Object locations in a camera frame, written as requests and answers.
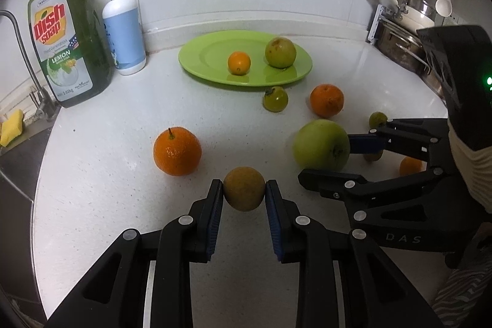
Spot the green plate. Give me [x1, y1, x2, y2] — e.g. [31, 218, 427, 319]
[178, 30, 313, 87]

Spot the steel sink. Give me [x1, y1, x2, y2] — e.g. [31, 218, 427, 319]
[0, 138, 49, 225]

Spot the round brown fruit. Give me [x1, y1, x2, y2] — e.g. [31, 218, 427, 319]
[223, 167, 267, 212]

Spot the white pump bottle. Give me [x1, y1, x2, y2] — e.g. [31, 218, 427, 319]
[102, 0, 147, 76]

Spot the large orange with stem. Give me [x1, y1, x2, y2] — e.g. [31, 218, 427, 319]
[153, 127, 202, 177]

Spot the steel faucet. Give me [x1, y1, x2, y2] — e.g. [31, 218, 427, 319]
[0, 10, 61, 123]

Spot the small steel pot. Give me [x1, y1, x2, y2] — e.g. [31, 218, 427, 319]
[422, 69, 446, 100]

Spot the round orange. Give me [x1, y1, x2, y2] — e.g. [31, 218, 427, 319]
[310, 84, 344, 118]

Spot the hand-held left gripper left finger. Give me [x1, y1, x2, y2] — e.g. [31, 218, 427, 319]
[46, 179, 224, 328]

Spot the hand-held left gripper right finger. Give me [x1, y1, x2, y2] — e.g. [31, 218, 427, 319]
[265, 180, 442, 328]

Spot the striped clothing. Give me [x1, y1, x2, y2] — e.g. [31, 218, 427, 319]
[430, 263, 492, 328]

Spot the green-brown spotted apple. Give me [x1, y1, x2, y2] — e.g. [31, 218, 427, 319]
[264, 37, 297, 68]

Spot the large steel pot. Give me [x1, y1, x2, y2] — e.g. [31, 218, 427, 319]
[375, 21, 431, 74]

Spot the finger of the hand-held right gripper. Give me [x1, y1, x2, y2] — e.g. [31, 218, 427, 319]
[347, 117, 450, 164]
[298, 168, 447, 210]

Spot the small orange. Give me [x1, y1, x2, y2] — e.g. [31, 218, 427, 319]
[399, 156, 423, 177]
[228, 51, 252, 76]

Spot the yellow sponge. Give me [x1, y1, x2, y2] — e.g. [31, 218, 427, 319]
[0, 110, 24, 147]

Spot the green tomato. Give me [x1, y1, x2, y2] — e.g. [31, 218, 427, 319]
[263, 86, 289, 113]

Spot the green apple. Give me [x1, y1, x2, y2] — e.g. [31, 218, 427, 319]
[293, 119, 351, 173]

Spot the white saucepan with cream handle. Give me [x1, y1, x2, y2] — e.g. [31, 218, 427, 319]
[364, 0, 435, 31]

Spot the green dish soap bottle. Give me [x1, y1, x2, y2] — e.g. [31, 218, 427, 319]
[28, 0, 114, 109]

